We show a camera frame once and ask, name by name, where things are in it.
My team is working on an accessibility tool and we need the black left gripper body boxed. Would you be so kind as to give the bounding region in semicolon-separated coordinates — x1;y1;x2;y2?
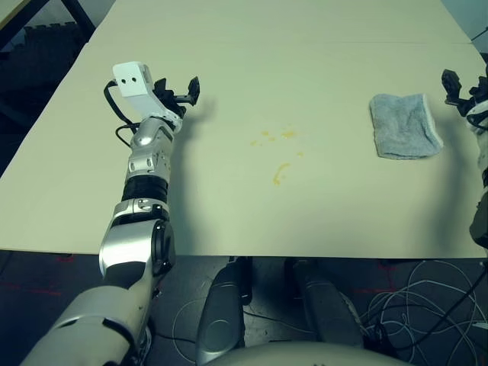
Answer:
162;91;191;117

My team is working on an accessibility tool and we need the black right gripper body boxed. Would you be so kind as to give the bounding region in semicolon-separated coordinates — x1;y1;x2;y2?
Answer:
455;93;488;117

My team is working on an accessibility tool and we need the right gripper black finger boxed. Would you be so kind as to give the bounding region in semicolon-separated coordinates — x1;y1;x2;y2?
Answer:
469;75;488;97
441;69;464;106

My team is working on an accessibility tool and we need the grey-blue terry rag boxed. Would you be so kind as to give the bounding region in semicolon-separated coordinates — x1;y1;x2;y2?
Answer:
368;93;445;160

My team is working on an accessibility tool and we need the yellow liquid spill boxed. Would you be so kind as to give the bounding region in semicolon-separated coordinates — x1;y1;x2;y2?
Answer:
249;124;306;186

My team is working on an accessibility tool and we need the dark foam puzzle mat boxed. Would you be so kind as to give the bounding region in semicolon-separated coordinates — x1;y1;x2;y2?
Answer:
0;21;87;134

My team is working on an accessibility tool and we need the grey left robot leg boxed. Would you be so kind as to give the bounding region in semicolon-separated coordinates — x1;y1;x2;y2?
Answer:
194;257;253;365

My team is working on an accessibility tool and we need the grey robot leg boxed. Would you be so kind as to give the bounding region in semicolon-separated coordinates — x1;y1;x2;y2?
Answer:
292;258;368;350
194;257;253;365

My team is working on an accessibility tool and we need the grey right robot leg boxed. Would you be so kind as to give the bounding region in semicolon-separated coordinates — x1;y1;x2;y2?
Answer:
292;258;368;350

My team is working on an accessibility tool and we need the grey robot torso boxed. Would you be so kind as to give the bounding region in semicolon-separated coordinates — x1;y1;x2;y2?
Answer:
197;340;416;366

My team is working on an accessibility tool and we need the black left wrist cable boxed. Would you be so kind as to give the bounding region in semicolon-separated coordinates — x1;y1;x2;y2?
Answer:
102;79;145;146

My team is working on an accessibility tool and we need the black table frame leg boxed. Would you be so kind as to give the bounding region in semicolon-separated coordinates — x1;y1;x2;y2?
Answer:
67;0;97;38

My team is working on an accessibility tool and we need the thin white floor cable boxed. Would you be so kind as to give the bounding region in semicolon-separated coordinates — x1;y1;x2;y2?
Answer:
171;296;209;345

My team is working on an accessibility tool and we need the white floor cable tangle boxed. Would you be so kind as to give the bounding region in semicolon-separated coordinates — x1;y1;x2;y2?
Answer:
358;258;488;366

